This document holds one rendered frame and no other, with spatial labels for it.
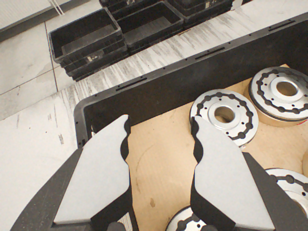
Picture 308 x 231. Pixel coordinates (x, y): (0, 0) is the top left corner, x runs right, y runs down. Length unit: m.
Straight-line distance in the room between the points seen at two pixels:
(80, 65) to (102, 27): 0.35
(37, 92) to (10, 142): 1.35
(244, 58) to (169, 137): 0.17
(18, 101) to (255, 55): 2.03
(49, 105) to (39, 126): 0.08
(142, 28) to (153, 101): 1.09
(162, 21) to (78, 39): 0.63
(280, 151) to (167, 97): 0.19
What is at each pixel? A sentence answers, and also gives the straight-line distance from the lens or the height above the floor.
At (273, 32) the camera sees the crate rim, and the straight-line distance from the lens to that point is 0.29.
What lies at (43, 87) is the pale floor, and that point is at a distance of 1.97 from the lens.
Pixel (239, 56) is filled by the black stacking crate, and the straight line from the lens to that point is 0.28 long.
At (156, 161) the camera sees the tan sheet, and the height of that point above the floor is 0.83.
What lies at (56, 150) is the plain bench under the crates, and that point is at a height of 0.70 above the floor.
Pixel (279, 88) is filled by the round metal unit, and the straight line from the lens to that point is 0.34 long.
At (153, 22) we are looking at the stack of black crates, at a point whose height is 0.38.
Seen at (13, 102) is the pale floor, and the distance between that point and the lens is 2.13.
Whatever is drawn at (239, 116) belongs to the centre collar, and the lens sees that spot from 0.26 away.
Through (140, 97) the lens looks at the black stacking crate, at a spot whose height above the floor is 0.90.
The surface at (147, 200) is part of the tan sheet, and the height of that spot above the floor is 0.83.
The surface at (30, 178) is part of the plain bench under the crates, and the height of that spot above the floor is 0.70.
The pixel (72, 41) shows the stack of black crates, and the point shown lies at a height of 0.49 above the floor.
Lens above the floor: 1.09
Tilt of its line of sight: 62 degrees down
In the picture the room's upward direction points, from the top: 19 degrees counter-clockwise
